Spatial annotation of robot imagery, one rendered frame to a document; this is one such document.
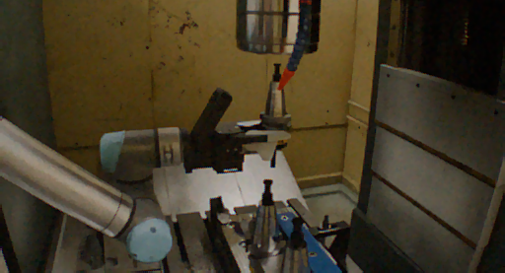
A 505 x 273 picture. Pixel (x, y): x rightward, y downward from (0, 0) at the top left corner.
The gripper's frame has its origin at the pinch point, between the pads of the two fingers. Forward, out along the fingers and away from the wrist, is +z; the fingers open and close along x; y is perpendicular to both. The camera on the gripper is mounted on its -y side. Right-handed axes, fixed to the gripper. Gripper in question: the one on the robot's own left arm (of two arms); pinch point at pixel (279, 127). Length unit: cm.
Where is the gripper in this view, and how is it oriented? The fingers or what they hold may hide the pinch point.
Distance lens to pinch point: 78.2
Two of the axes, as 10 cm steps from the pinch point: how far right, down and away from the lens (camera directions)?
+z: 9.6, -0.8, 2.7
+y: -0.1, 9.5, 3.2
